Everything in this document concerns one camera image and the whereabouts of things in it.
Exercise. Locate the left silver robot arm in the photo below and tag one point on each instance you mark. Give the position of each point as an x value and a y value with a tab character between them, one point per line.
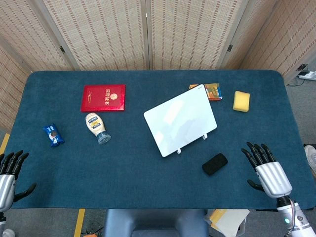
2	222

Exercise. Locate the white plastic board foot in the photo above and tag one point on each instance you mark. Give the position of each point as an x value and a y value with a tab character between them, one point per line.
205	137
180	151

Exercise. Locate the woven folding screen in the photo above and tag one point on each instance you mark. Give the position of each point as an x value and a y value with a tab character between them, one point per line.
111	32

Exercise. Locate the black screen foot bracket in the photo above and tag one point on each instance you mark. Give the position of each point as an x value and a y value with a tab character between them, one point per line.
302	67

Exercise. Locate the black whiteboard eraser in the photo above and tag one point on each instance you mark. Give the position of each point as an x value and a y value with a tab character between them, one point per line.
214	164

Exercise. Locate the black screen hinge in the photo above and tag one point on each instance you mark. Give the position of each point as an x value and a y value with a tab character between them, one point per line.
62	49
230	48

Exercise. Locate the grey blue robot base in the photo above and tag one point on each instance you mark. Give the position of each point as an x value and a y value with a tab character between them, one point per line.
153	223

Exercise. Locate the white shoe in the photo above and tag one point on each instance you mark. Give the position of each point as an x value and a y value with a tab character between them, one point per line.
311	158

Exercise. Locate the blue snack packet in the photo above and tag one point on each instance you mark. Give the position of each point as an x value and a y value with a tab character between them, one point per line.
53	135

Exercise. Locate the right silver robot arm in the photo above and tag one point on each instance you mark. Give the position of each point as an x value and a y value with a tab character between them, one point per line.
300	219

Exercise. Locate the orange colourful packet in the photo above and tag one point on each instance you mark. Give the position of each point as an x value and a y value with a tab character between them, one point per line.
214	91

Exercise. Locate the white power strip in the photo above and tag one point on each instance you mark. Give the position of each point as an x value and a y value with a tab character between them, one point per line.
308	74

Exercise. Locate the red certificate book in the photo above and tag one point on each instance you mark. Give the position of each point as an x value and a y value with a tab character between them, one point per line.
103	98

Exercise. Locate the small white whiteboard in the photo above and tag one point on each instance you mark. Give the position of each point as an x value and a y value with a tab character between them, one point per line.
180	121

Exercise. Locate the mayonnaise squeeze bottle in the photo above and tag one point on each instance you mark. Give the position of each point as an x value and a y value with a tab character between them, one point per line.
95	123

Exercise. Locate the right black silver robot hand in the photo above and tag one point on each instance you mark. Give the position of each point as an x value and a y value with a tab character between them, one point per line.
274	179

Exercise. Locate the yellow white paper stack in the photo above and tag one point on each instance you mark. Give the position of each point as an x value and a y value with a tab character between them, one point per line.
229	222

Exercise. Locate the yellow sponge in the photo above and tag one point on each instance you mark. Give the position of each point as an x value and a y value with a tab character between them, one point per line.
241	101

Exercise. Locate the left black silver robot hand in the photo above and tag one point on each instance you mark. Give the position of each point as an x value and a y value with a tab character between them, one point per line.
6	182

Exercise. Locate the blue table cloth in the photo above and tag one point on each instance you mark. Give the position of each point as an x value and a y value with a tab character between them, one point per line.
138	177

